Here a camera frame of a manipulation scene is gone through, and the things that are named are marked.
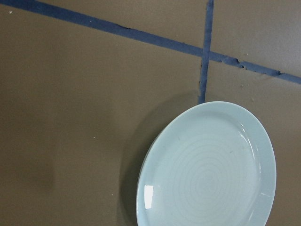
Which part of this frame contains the light blue plate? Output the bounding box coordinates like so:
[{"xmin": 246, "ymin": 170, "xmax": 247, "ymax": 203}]
[{"xmin": 135, "ymin": 101, "xmax": 277, "ymax": 226}]

